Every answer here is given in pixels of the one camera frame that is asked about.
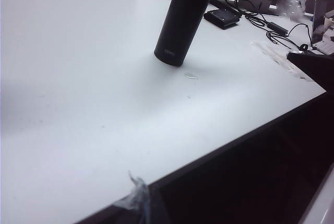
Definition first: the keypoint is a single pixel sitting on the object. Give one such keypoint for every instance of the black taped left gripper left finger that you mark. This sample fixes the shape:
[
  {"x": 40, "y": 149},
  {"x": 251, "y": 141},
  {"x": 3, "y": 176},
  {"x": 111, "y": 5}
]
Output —
[{"x": 146, "y": 203}]

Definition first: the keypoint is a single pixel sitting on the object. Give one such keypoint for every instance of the black thermos bottle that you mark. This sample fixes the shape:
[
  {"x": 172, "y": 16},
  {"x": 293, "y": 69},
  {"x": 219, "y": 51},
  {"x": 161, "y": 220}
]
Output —
[{"x": 182, "y": 25}]

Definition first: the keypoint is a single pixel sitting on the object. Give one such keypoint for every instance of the black power adapter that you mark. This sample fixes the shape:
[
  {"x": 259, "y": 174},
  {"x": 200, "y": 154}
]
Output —
[{"x": 277, "y": 28}]

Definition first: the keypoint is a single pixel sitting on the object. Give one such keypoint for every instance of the thin black antenna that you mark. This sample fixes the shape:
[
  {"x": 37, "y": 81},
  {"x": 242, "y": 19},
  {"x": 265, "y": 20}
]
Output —
[{"x": 314, "y": 20}]

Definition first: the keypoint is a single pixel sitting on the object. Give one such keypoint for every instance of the white small boxes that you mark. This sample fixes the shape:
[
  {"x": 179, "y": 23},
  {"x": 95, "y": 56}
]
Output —
[{"x": 324, "y": 33}]

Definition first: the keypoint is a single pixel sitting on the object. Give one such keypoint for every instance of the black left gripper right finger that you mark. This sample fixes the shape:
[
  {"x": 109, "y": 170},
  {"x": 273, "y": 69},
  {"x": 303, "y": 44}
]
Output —
[{"x": 313, "y": 67}]

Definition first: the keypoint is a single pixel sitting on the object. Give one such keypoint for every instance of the clear plastic bag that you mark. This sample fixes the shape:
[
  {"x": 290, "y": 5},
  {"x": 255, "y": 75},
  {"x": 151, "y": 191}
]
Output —
[{"x": 291, "y": 3}]

